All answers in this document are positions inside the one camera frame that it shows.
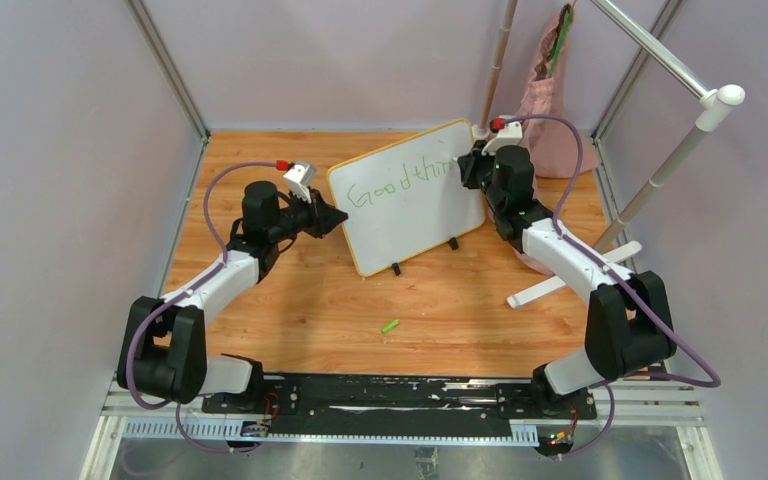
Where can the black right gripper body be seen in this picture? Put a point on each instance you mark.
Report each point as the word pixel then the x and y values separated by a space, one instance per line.
pixel 488 166

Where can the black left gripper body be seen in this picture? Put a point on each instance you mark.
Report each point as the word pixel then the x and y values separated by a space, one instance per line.
pixel 306 215

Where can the yellow framed whiteboard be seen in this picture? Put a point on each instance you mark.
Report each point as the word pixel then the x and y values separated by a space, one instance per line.
pixel 406 198

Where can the green marker cap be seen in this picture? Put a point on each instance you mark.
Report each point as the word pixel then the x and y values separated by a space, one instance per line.
pixel 390 326

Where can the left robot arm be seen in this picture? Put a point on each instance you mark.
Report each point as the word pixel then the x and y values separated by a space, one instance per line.
pixel 164 350

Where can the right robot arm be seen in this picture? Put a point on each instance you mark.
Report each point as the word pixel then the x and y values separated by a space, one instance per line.
pixel 628 317

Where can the pink cloth bag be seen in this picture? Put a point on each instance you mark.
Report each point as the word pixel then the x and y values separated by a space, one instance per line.
pixel 551 145

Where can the wooden rack pole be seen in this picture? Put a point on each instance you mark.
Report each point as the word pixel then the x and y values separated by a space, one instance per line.
pixel 480 129

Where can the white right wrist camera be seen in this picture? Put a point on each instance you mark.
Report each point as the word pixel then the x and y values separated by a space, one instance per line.
pixel 508 131

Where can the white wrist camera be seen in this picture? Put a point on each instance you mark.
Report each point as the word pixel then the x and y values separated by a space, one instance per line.
pixel 298 177
pixel 508 131

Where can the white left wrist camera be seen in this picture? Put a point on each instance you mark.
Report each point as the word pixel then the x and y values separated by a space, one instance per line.
pixel 298 177

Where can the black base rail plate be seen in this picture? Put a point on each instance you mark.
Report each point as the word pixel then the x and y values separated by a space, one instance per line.
pixel 379 406

